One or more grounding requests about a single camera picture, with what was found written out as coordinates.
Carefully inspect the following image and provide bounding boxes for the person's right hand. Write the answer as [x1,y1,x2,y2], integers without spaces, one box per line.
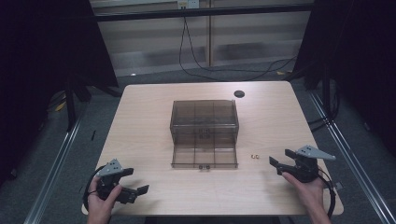
[281,172,326,210]

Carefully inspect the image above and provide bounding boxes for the black floor cables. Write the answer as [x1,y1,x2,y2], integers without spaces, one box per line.
[307,88,341,133]

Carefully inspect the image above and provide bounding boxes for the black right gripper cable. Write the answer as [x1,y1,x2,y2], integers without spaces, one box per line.
[317,167,338,219]

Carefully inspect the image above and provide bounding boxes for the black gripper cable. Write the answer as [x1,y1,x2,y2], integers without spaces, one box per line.
[82,165,107,213]
[317,167,338,219]

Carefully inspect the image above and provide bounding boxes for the wall power outlet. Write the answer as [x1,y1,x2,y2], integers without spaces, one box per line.
[177,0,201,10]

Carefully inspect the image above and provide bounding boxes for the metal floor rail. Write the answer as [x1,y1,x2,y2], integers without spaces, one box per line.
[307,91,396,224]
[23,119,83,224]

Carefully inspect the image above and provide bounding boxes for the smoky transparent drawer cabinet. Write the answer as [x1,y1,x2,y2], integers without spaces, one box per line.
[169,99,240,147]

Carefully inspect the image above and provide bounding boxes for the black metal stand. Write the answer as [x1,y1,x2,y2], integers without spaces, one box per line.
[63,76,92,133]
[320,63,333,120]

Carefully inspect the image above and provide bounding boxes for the person's left hand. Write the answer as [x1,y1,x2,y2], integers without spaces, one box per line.
[86,176,124,219]

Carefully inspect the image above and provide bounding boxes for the black curtain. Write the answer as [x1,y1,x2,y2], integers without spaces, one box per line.
[291,0,396,158]
[0,0,120,188]

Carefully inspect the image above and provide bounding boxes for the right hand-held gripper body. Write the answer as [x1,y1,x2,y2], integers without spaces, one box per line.
[276,145,337,184]

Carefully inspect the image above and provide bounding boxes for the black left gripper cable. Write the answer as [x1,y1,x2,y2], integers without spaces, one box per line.
[82,165,107,213]

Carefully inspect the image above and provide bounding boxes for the smoky transparent divided drawer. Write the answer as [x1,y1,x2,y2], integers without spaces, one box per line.
[170,143,239,171]

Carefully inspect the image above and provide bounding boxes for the black wall cable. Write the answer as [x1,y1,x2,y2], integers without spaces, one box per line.
[184,18,295,73]
[178,16,298,82]

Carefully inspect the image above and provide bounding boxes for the black horizontal bar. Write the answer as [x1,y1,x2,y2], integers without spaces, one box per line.
[92,3,315,22]

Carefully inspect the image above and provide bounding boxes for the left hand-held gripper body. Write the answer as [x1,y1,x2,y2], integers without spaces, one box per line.
[95,158,139,205]

